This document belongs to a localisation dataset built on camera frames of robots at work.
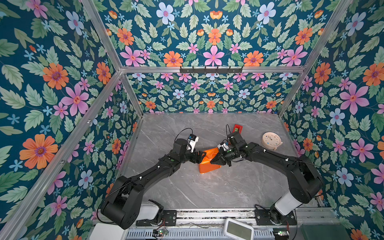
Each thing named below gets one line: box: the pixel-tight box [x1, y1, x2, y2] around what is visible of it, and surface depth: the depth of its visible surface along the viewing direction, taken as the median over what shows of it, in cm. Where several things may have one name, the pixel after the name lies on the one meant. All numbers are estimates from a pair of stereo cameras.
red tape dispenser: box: [232, 124, 244, 134], surface depth 104 cm
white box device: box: [89, 223, 129, 240], surface depth 67 cm
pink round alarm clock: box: [261, 131, 283, 151], surface depth 103 cm
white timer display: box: [223, 217, 255, 240], surface depth 68 cm
